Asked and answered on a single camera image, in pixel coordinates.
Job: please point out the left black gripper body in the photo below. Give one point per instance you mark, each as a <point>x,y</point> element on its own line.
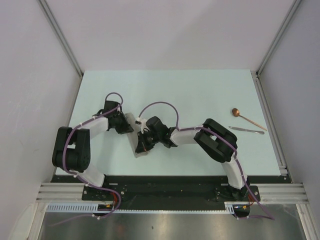
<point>119,122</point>

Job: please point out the grey cloth napkin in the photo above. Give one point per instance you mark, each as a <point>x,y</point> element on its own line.
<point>133,136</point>

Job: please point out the aluminium frame post left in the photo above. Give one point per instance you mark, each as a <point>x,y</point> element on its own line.
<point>53,23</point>

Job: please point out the aluminium frame post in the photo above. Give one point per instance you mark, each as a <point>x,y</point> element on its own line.
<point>53,23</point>
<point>279,35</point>

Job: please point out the aluminium frame rail right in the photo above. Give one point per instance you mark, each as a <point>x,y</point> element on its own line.
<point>277,148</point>

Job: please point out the aluminium frame rail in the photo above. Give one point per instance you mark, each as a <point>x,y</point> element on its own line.
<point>60,192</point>
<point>277,148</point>

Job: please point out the copper spoon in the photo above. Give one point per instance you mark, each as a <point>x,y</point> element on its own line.
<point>236,113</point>

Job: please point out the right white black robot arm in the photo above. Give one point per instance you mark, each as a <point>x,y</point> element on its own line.
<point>219,143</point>

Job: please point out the silver butter knife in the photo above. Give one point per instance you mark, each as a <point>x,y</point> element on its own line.
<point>247,130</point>

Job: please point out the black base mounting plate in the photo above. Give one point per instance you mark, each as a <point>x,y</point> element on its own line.
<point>159,193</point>

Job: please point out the aluminium frame rail left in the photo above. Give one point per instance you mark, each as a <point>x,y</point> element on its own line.
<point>60,192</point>

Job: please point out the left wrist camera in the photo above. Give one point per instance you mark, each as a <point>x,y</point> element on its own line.
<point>119,110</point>

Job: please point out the aluminium frame post right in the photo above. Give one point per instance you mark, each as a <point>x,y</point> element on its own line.
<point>279,35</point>

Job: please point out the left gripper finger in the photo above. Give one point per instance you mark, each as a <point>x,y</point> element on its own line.
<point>122,131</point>
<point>125,123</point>

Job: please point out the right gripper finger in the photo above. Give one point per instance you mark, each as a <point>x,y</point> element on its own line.
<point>146,148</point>
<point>140,148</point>

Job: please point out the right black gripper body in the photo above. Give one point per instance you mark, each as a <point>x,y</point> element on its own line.
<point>151,138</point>

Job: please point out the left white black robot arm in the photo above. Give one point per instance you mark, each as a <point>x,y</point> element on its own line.
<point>72,149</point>

